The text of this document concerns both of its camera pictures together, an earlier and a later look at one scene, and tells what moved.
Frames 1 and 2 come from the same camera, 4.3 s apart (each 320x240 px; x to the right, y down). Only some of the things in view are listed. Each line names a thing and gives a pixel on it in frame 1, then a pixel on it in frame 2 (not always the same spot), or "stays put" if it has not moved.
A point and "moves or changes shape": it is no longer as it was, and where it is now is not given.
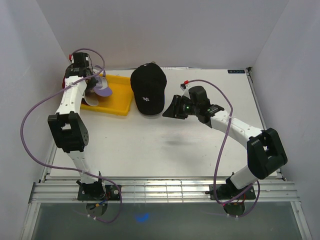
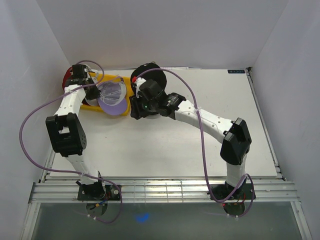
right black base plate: (226, 191) stays put
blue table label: (236, 71) stays put
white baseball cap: (91, 98) stays put
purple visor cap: (102, 89) moves or changes shape
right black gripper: (172, 111) -> (136, 113)
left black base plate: (98, 192) stays put
